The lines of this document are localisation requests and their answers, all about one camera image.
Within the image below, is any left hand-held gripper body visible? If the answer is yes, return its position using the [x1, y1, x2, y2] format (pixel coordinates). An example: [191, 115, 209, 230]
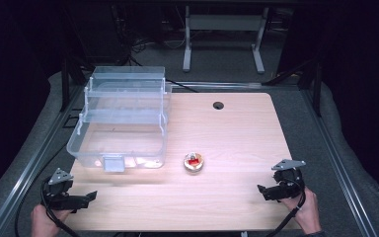
[40, 167, 90, 211]

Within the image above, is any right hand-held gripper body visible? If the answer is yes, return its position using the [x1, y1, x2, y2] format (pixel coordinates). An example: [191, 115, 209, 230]
[265, 159, 307, 201]

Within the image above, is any clear plastic tiered storage box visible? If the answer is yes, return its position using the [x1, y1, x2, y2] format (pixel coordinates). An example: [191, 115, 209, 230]
[66, 65, 174, 174]

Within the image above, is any small round gold red toy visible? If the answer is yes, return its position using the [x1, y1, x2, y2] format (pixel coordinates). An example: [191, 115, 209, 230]
[183, 151, 205, 175]

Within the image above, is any person's left hand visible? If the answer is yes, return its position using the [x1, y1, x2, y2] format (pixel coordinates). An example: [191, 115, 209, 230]
[30, 203, 72, 237]

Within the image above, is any person's right hand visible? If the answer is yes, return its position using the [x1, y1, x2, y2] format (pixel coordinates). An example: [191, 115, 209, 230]
[280, 187, 323, 235]

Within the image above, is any grey felt mat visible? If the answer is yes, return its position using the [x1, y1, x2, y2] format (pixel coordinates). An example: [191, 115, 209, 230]
[0, 70, 379, 237]

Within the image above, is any clear bar behind table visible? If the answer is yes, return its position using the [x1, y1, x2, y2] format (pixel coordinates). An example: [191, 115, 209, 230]
[170, 80, 265, 91]

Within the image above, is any grey metal stand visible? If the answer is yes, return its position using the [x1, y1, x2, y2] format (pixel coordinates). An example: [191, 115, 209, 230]
[182, 5, 270, 74]

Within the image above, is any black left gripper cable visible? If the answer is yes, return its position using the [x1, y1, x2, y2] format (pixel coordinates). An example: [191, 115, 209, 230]
[39, 182, 82, 237]

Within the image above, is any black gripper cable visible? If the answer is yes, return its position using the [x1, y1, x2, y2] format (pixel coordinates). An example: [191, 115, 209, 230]
[39, 182, 82, 237]
[265, 192, 308, 237]

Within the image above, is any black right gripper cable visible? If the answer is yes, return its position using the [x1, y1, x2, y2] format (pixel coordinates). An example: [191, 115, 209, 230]
[265, 192, 308, 237]

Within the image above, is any thin black floor cable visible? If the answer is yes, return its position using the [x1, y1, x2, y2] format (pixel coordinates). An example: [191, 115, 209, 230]
[14, 142, 68, 237]

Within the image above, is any aluminium rail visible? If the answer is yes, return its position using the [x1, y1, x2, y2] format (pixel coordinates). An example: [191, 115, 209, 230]
[300, 89, 379, 237]
[0, 86, 87, 237]

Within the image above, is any black metal post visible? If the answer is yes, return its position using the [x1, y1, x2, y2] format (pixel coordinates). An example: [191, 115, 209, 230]
[60, 58, 72, 113]
[311, 62, 324, 117]

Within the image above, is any tangle of black cables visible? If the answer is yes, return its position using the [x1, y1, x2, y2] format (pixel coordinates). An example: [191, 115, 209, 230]
[110, 4, 187, 67]

